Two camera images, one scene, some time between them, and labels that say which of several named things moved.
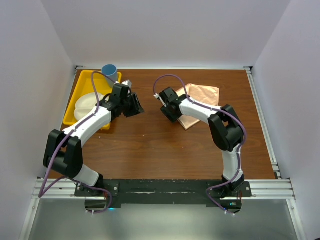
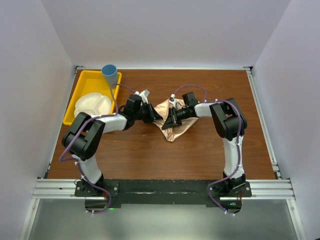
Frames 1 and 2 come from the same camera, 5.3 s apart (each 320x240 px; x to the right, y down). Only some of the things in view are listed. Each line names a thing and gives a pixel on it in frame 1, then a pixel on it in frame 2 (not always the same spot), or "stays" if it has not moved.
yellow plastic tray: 85,85 stays
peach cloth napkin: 206,95 -> 174,132
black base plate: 107,195 stays
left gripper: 136,108 -> 153,115
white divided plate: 85,103 stays
